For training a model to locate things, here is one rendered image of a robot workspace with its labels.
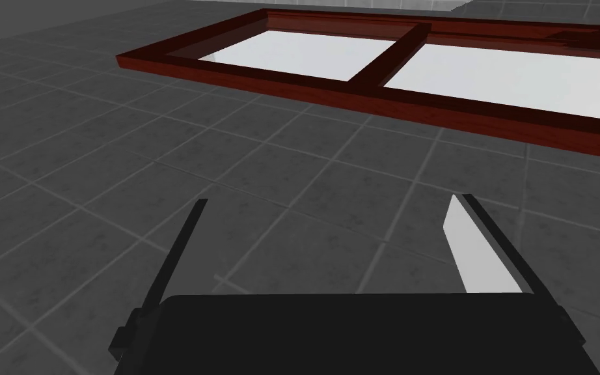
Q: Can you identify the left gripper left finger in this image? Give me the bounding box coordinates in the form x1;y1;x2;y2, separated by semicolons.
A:
142;197;210;312

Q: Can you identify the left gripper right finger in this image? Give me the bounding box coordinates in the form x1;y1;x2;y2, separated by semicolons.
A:
443;193;547;302

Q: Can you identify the dark red wooden window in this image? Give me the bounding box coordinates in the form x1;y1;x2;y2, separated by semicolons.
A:
115;7;600;163

